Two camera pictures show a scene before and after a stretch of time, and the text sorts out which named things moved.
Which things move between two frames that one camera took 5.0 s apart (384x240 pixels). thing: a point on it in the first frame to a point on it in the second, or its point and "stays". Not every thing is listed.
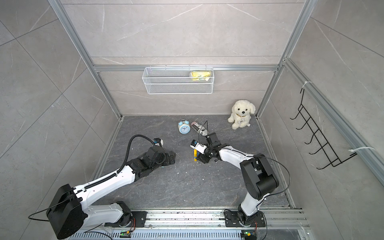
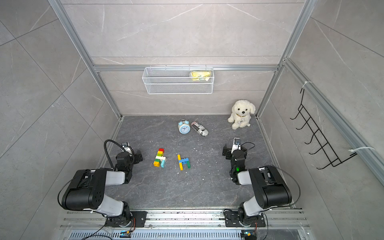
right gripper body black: x=207 y=155 to x=229 y=154
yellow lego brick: x=195 y=155 to x=180 y=164
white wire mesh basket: x=179 y=80 stays
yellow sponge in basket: x=200 y=75 stays
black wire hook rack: x=329 y=152 stays
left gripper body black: x=164 y=161 to x=137 y=160
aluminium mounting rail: x=295 y=219 stays
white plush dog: x=241 y=117 stays
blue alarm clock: x=184 y=126 stays
